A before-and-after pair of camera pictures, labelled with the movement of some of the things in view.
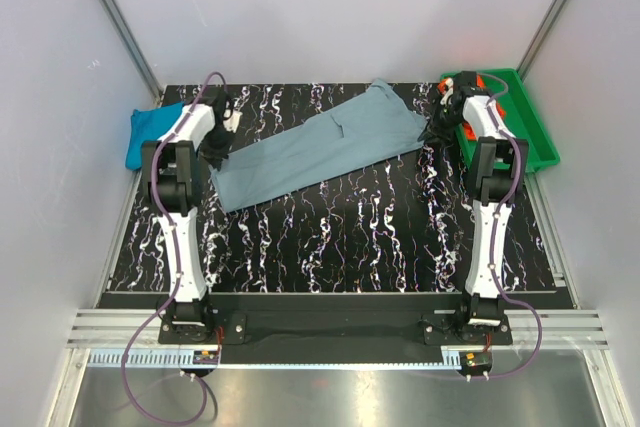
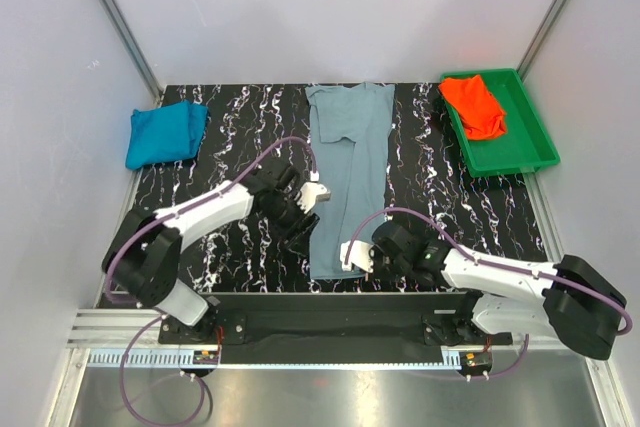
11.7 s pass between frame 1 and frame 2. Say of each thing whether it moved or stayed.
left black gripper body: moved
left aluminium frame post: stayed
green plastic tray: stayed
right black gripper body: moved
